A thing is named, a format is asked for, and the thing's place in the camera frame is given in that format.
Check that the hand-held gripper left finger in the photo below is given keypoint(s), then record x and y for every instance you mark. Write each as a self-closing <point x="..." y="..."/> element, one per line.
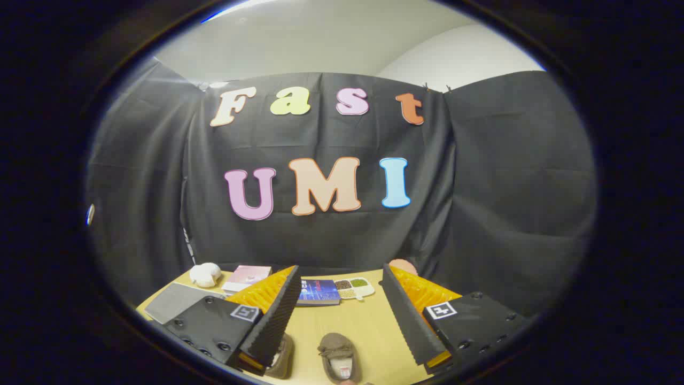
<point x="278" y="315"/>

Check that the pink-orange fuzzy object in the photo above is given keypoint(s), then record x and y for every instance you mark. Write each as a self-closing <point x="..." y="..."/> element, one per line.
<point x="402" y="265"/>

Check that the brown fuzzy shoe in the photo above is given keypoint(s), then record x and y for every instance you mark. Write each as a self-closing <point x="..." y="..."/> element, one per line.
<point x="283" y="355"/>
<point x="336" y="347"/>

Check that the grey storage box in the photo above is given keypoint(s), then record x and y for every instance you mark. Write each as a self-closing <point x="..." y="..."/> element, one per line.
<point x="176" y="302"/>

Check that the white divided tray of beans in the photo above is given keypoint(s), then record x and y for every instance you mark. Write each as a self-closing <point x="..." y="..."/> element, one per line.
<point x="354" y="287"/>

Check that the white plush toy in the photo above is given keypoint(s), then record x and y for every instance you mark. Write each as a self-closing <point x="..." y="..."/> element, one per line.
<point x="206" y="274"/>

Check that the pink book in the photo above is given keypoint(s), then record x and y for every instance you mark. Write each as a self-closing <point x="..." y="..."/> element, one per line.
<point x="247" y="275"/>

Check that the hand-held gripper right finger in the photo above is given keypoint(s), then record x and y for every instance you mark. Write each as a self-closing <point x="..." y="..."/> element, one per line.
<point x="406" y="315"/>

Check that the blue book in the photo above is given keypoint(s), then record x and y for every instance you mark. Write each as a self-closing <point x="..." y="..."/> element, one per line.
<point x="320" y="291"/>

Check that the black backdrop cloth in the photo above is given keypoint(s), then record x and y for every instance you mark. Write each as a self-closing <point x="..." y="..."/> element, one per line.
<point x="481" y="187"/>

